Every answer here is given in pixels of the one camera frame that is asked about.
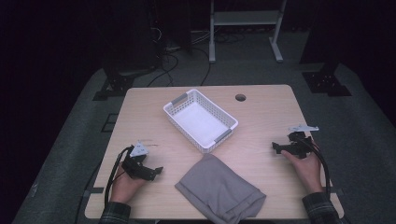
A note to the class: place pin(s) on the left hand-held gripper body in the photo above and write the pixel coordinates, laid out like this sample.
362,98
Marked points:
134,165

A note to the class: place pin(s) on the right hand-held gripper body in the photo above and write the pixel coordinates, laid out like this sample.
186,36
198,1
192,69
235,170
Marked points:
299,146

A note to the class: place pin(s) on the grey cloth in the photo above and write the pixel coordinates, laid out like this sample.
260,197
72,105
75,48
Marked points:
218,189

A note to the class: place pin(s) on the white plastic basket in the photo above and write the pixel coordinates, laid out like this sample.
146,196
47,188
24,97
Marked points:
200,121

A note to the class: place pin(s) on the person's left hand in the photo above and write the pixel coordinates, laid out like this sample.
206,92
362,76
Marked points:
124,186

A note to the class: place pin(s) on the person's right hand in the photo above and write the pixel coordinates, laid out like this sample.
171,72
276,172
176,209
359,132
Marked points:
306,171

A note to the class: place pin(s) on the black tape square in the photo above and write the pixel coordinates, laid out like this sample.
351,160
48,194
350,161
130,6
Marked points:
109,123

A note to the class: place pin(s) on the black stand base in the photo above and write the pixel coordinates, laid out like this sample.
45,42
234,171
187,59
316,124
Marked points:
325,82
116,85

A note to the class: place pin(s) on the white metal stand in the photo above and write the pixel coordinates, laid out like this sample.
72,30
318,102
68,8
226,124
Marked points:
246,18

